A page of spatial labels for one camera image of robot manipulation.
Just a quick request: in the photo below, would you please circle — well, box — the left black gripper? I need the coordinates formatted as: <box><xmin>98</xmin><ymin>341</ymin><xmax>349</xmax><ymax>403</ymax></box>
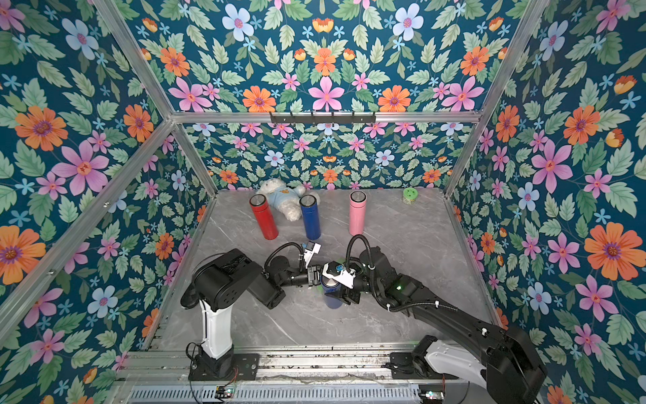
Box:
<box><xmin>277</xmin><ymin>267</ymin><xmax>333</xmax><ymax>291</ymax></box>

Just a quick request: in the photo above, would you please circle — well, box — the dark blue thermos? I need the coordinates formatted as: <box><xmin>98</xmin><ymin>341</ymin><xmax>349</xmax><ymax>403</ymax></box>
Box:
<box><xmin>299</xmin><ymin>195</ymin><xmax>321</xmax><ymax>241</ymax></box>

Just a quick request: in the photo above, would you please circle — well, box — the pink thermos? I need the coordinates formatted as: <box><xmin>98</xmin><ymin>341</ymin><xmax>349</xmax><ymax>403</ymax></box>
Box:
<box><xmin>348</xmin><ymin>190</ymin><xmax>367</xmax><ymax>236</ymax></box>

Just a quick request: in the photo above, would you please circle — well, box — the red thermos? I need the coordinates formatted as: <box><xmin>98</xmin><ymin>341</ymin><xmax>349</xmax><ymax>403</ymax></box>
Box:
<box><xmin>249</xmin><ymin>194</ymin><xmax>279</xmax><ymax>240</ymax></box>

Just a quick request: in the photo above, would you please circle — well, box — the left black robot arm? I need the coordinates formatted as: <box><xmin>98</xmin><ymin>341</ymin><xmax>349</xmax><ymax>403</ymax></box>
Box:
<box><xmin>180</xmin><ymin>241</ymin><xmax>321</xmax><ymax>361</ymax></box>

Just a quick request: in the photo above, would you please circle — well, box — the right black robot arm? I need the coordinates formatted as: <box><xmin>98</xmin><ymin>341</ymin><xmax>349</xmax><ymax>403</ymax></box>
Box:
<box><xmin>324</xmin><ymin>235</ymin><xmax>548</xmax><ymax>403</ymax></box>

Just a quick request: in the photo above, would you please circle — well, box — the white teddy bear plush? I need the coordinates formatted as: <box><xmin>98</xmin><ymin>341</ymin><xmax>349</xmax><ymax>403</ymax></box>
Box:
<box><xmin>257</xmin><ymin>178</ymin><xmax>321</xmax><ymax>222</ymax></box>

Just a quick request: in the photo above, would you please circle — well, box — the small green toy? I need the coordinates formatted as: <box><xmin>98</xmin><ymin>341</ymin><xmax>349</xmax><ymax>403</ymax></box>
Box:
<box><xmin>402</xmin><ymin>187</ymin><xmax>419</xmax><ymax>205</ymax></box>

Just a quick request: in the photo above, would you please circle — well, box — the black checkered oval pad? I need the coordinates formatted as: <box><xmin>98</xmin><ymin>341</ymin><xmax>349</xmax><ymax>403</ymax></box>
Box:
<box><xmin>180</xmin><ymin>282</ymin><xmax>200</xmax><ymax>310</ymax></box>

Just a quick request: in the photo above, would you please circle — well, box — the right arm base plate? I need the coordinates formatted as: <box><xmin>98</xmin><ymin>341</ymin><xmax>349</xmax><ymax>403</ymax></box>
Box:
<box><xmin>385</xmin><ymin>352</ymin><xmax>428</xmax><ymax>380</ymax></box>

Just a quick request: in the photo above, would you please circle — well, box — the black wall hook rail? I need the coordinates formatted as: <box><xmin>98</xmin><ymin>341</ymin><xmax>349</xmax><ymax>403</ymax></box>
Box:
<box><xmin>269</xmin><ymin>112</ymin><xmax>377</xmax><ymax>125</ymax></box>

